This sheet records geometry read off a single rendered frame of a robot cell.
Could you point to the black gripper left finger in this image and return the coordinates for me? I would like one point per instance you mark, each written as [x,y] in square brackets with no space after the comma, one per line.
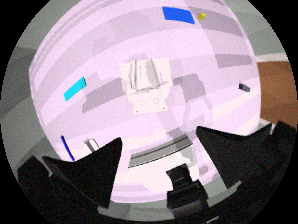
[94,174]

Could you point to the dark grey flat bar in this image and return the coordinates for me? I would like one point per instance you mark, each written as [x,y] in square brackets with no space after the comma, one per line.
[244,88]

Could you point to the cyan flat bar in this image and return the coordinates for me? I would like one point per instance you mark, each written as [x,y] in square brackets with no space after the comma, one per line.
[76,87]

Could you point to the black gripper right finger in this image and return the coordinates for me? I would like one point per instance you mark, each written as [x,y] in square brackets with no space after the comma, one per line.
[231,153]

